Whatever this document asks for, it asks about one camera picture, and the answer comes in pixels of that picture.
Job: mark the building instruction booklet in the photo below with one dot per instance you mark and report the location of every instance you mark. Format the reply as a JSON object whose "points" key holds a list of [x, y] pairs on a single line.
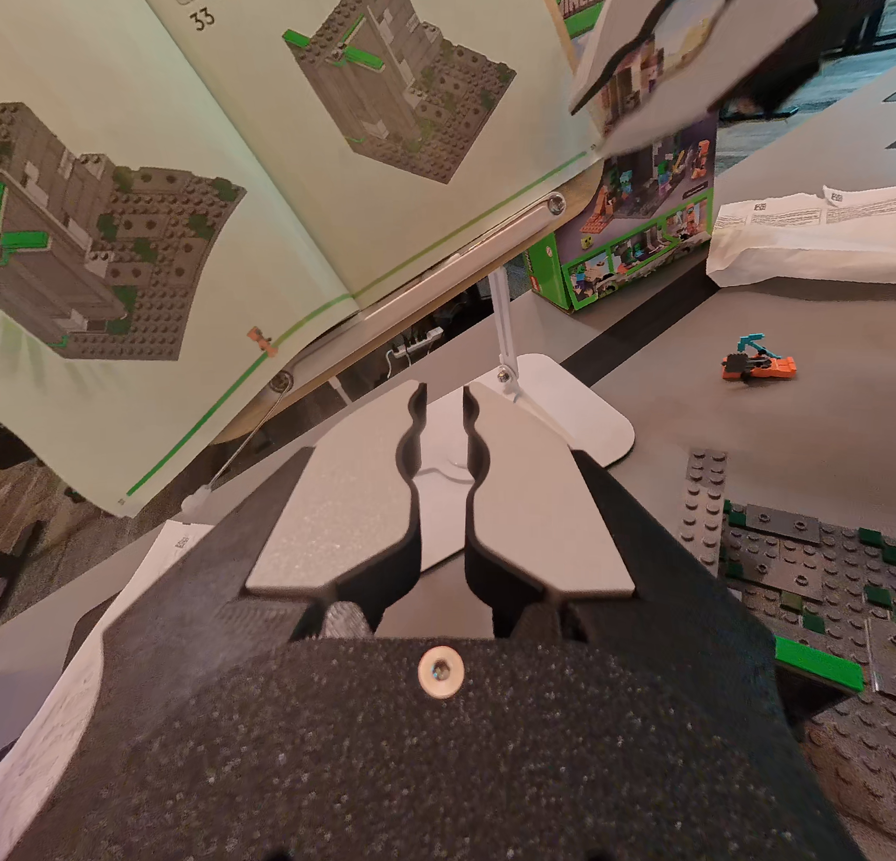
{"points": [[245, 140]]}

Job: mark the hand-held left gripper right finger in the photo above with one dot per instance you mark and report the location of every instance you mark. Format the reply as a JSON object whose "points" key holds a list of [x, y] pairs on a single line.
{"points": [[546, 511]]}

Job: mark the green tile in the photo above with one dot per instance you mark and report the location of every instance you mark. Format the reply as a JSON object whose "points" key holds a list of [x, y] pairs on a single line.
{"points": [[819, 665]]}

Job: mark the white power strip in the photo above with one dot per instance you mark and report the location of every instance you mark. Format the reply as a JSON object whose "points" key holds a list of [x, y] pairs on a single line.
{"points": [[416, 343]]}

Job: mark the grey brick wall model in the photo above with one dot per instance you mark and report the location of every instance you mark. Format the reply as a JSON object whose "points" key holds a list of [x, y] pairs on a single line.
{"points": [[826, 581]]}

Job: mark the long dark grey studded plate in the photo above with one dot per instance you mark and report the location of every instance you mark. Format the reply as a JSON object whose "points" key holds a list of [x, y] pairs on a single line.
{"points": [[703, 511]]}

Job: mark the grey desk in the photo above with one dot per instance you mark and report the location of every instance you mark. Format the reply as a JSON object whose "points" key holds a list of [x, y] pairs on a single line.
{"points": [[700, 413]]}

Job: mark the crumpled white paper bag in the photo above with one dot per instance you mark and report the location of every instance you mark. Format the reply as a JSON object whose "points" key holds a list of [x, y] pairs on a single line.
{"points": [[805, 245]]}

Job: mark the small printed paper bag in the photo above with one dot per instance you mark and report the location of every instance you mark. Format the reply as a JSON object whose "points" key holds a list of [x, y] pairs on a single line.
{"points": [[63, 700]]}

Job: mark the orange toy brick figure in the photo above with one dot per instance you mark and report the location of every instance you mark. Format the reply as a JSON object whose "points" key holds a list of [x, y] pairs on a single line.
{"points": [[759, 367]]}

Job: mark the white adjustable book stand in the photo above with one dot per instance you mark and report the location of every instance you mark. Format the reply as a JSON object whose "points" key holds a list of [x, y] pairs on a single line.
{"points": [[574, 413]]}

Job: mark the green toy brick set box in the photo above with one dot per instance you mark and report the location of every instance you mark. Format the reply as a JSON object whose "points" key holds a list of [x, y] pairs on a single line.
{"points": [[630, 245]]}

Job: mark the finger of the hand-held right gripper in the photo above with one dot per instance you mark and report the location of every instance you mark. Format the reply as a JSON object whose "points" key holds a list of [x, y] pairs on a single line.
{"points": [[616, 35], [763, 28]]}

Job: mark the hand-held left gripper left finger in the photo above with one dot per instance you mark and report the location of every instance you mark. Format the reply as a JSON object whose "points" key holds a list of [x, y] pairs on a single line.
{"points": [[336, 511]]}

